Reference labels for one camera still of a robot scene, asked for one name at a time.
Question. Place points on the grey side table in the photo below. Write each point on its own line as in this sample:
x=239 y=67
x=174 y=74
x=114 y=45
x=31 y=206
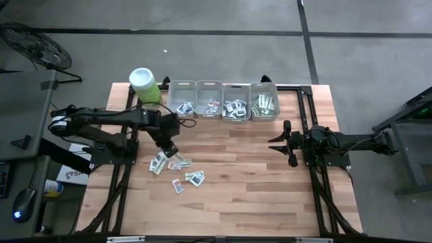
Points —
x=23 y=108

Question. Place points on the black bracket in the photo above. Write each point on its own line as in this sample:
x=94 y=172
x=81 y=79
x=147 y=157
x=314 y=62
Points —
x=22 y=142

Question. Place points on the white cardboard box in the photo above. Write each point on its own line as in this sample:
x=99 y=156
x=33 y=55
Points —
x=72 y=175

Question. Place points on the black computer mouse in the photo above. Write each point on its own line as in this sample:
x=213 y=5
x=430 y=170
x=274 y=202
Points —
x=23 y=204

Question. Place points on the blue and yellow can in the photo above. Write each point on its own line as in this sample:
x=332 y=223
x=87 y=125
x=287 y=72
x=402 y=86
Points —
x=53 y=188

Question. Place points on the dark keyboard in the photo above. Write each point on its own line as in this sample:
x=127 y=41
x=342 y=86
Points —
x=4 y=180

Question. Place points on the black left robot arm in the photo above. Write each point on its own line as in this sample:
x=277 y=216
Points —
x=111 y=116

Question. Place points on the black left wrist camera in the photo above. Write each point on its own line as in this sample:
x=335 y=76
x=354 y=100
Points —
x=171 y=123

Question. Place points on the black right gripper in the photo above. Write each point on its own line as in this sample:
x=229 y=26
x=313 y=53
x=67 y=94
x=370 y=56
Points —
x=295 y=143

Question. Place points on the black metal cart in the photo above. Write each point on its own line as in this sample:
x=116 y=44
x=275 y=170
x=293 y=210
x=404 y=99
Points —
x=411 y=141

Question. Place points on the black floor fan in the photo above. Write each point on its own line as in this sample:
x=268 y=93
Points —
x=33 y=47

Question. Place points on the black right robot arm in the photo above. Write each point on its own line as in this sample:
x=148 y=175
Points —
x=357 y=141

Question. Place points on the green wipes canister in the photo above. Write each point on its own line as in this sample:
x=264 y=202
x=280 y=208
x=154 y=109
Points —
x=146 y=89

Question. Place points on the grey plastic bin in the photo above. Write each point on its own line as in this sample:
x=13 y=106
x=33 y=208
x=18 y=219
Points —
x=209 y=89
x=265 y=89
x=182 y=92
x=236 y=92

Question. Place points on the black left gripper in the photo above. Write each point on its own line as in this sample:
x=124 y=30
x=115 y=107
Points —
x=168 y=145

